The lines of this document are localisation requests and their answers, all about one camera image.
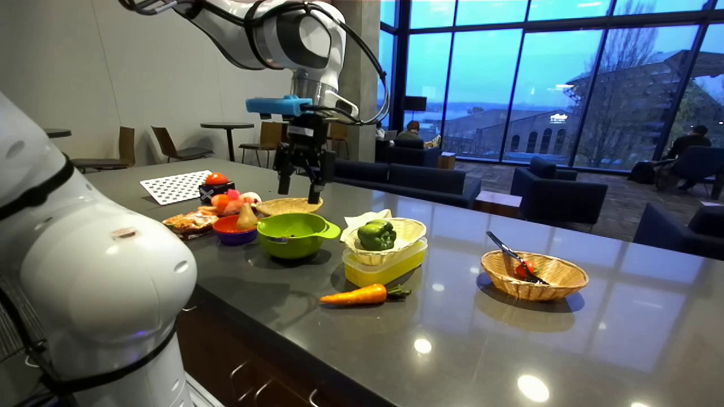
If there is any black box with red button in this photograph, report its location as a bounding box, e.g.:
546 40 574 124
196 171 238 205

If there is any green plastic bowl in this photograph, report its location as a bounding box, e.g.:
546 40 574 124
256 209 343 261

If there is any seated person by window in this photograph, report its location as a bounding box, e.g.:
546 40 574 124
663 122 714 182

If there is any dark blue couch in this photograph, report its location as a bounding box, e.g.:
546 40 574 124
631 200 724 261

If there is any small red toy food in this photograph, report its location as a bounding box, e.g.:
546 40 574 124
514 257 539 282

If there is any checkered calibration board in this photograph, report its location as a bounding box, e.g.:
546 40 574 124
137 169 215 207

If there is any empty tan wicker basket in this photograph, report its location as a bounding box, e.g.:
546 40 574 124
250 193 325 219

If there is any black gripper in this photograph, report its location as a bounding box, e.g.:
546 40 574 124
274 110 335 205

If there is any large glass window wall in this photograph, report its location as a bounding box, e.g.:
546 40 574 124
376 0 724 176

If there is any wooden chair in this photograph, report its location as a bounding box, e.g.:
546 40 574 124
150 124 207 163
73 124 137 171
325 120 353 163
238 120 289 169

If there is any dark handled metal utensil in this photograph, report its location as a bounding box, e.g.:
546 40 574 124
484 227 549 287

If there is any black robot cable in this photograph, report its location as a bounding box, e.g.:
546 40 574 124
327 8 394 127

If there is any dark wooden counter cabinet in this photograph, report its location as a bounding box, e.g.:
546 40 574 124
175 287 395 407

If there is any round high bar table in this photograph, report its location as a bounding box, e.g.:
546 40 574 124
198 120 257 163

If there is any dark blue armchair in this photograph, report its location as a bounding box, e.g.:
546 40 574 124
510 165 611 227

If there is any orange toy carrot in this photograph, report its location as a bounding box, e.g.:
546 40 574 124
317 282 413 309

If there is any orange pink plush flamingo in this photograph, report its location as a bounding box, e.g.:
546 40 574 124
207 188 263 222

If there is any red bowl with purple base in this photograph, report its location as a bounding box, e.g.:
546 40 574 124
210 214 260 249

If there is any yellow toy pear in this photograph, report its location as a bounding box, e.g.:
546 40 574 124
234 200 260 232

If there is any seated person near lamp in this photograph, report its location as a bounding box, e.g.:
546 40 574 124
395 120 425 145

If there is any small wooden coffee table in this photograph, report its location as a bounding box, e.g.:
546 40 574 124
472 188 525 219

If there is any orange instant noodle packet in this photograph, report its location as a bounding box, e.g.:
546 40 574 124
161 209 219 237

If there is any green bell pepper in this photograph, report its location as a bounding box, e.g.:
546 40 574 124
355 219 398 252

